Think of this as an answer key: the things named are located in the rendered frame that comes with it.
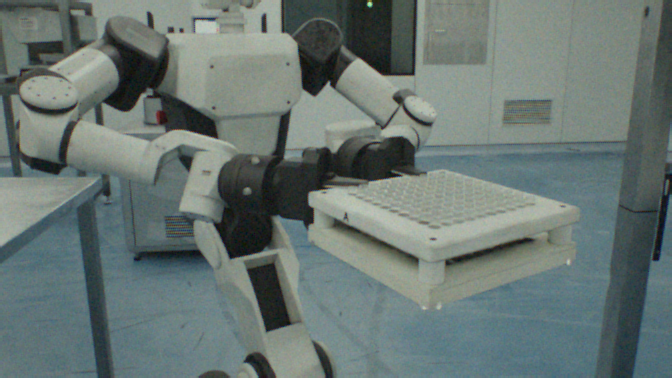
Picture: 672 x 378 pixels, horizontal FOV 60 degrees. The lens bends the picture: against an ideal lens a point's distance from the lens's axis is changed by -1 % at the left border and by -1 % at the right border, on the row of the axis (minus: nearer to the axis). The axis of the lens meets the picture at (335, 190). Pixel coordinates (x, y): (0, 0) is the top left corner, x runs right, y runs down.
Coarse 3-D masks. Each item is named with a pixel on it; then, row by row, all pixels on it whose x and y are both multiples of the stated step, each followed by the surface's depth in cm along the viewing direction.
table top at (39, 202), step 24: (0, 192) 149; (24, 192) 149; (48, 192) 149; (72, 192) 149; (96, 192) 162; (0, 216) 130; (24, 216) 130; (48, 216) 132; (0, 240) 114; (24, 240) 121
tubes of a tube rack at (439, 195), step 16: (432, 176) 83; (384, 192) 75; (400, 192) 75; (416, 192) 74; (432, 192) 74; (448, 192) 75; (464, 192) 75; (480, 192) 75; (496, 192) 75; (416, 208) 69; (432, 208) 69; (448, 208) 68; (464, 208) 68
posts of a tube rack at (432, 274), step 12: (324, 216) 77; (324, 228) 78; (564, 228) 71; (552, 240) 72; (564, 240) 72; (420, 264) 61; (432, 264) 60; (444, 264) 61; (420, 276) 61; (432, 276) 60
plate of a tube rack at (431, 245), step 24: (312, 192) 78; (336, 192) 78; (336, 216) 73; (360, 216) 69; (384, 216) 68; (504, 216) 68; (528, 216) 68; (552, 216) 69; (576, 216) 71; (384, 240) 65; (408, 240) 62; (432, 240) 60; (456, 240) 61; (480, 240) 62; (504, 240) 65
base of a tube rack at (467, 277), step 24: (336, 240) 74; (360, 240) 74; (360, 264) 70; (384, 264) 66; (408, 264) 66; (456, 264) 66; (480, 264) 66; (504, 264) 66; (528, 264) 68; (552, 264) 71; (408, 288) 63; (432, 288) 60; (456, 288) 62; (480, 288) 64
